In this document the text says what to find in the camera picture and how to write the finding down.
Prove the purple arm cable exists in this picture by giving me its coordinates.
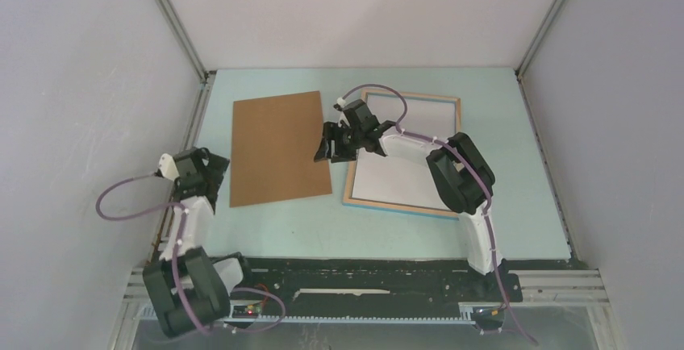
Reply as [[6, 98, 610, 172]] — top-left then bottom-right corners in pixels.
[[94, 173, 287, 335], [341, 83, 540, 347]]

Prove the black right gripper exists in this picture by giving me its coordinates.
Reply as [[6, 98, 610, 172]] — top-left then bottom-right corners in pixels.
[[314, 122, 363, 164]]

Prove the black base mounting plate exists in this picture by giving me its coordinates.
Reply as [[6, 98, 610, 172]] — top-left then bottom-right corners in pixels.
[[241, 257, 523, 319]]

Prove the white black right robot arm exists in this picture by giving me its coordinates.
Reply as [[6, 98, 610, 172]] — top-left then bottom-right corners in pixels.
[[314, 98, 503, 300]]

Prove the right aluminium corner post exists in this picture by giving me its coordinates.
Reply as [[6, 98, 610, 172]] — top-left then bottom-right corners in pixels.
[[515, 0, 568, 81]]

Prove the aluminium corner post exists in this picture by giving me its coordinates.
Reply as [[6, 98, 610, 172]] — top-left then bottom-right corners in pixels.
[[155, 0, 209, 82], [515, 0, 568, 81]]

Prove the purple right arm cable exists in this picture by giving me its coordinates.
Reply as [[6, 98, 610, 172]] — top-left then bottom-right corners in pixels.
[[341, 83, 540, 347]]

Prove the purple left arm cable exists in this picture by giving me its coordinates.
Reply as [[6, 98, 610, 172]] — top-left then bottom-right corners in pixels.
[[94, 173, 287, 335]]

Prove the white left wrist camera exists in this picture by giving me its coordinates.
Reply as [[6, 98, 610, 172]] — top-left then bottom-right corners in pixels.
[[154, 153, 179, 181]]

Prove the brown cardboard backing board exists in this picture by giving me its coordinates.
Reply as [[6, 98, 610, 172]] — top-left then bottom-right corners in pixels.
[[230, 91, 332, 207]]

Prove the wooden picture frame with glass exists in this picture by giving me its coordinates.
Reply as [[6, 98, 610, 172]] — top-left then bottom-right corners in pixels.
[[342, 89, 462, 219]]

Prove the hot air balloon photo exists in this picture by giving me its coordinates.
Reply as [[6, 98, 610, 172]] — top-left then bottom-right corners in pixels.
[[351, 94, 457, 212]]

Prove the left aluminium corner post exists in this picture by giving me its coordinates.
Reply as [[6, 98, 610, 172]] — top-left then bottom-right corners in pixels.
[[155, 0, 209, 82]]

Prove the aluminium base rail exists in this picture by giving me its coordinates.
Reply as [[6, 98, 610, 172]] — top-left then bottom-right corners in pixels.
[[123, 267, 611, 327]]

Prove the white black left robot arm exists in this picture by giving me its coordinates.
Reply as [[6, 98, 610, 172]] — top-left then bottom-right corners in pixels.
[[143, 148, 255, 339]]

